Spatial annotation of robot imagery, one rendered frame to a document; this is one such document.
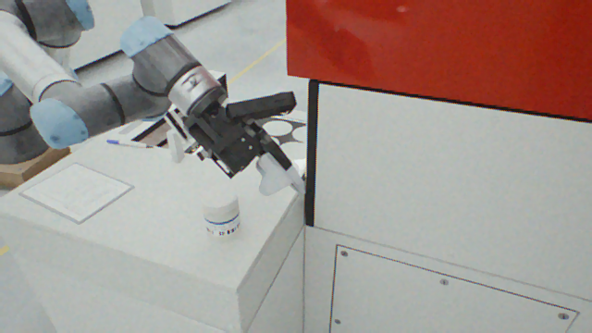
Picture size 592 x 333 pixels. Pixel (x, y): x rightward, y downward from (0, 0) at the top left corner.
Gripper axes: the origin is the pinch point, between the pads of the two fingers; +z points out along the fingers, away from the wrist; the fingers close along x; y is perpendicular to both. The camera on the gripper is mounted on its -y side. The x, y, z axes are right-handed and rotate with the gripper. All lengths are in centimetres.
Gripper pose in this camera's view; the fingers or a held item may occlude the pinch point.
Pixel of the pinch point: (302, 185)
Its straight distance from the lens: 64.5
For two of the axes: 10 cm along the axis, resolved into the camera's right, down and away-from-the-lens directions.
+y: -6.9, 6.7, -2.8
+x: 2.4, -1.5, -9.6
